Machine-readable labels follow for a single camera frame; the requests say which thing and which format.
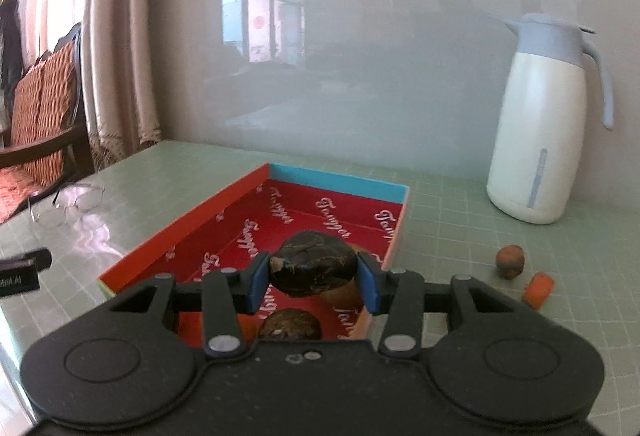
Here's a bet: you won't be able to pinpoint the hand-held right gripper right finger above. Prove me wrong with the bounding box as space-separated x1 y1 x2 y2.
356 252 516 359

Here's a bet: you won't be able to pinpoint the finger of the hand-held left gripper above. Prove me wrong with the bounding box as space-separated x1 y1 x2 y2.
0 247 52 273

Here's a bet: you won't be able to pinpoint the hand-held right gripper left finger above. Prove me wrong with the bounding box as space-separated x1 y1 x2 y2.
107 252 271 359

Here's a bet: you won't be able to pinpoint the brown kiwi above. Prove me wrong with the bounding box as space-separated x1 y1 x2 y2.
320 243 373 312

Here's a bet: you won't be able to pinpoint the water chestnut with tan top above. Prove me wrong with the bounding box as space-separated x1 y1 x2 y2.
257 308 322 342

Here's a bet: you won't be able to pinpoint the dark glossy water chestnut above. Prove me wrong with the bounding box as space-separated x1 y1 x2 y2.
270 230 358 299

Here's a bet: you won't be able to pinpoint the red cardboard box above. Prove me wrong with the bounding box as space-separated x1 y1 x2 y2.
97 162 411 342

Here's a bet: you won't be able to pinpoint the dark wooden armchair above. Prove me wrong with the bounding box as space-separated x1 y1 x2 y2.
0 22 95 189

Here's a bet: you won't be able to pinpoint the small longan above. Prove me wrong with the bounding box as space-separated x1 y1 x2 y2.
496 244 526 278

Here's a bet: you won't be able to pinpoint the orange patterned cushion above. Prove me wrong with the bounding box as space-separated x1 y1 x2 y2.
10 40 81 188

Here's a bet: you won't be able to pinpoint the small orange fruit piece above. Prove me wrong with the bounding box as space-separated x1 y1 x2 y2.
521 272 556 308

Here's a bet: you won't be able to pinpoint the dark hanging garment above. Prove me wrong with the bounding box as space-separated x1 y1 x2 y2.
0 0 25 104

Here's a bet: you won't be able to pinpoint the beige curtain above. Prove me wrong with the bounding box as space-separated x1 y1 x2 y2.
30 0 163 174

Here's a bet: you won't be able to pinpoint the white and blue thermos jug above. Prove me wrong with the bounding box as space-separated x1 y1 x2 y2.
486 13 615 224

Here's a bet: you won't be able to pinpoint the wire-rimmed eyeglasses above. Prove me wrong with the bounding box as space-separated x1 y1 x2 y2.
30 183 107 228

